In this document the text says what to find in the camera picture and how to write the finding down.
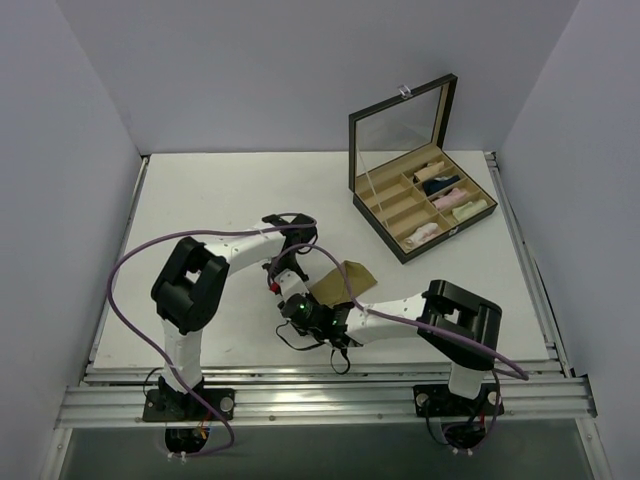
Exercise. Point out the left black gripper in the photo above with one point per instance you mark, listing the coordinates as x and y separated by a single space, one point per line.
279 270

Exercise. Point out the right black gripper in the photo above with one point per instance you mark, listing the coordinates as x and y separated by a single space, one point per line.
293 309

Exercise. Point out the tan brown underwear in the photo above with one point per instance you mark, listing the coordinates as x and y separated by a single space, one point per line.
337 286

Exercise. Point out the white underwear pink trim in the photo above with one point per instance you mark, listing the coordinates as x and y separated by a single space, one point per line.
422 235

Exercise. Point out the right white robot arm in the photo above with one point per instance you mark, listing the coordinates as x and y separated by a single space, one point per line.
461 325

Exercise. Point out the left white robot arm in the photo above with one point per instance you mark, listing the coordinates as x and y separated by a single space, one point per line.
189 288

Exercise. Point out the navy rolled underwear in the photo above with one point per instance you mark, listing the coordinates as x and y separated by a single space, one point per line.
434 185

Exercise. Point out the beige rolled underwear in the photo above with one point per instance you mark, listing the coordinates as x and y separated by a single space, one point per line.
428 171

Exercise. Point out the pale green rolled underwear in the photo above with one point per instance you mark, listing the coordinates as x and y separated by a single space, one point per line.
468 210

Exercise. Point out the pink rolled underwear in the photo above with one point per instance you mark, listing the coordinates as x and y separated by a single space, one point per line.
451 198

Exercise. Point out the black compartment storage box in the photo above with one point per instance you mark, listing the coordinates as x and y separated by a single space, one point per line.
388 142

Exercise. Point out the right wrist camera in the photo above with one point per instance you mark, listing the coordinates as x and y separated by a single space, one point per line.
288 284

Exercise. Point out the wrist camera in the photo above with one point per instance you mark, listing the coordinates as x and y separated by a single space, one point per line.
302 229
288 284

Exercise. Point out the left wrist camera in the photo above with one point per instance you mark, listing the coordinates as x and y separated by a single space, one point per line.
302 229

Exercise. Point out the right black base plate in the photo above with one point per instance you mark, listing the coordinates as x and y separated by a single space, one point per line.
436 401

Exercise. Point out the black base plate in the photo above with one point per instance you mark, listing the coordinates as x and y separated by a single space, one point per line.
162 406
436 401

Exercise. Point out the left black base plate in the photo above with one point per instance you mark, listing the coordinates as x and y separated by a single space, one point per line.
162 406

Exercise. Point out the aluminium rail frame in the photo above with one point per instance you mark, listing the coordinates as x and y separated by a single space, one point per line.
276 386

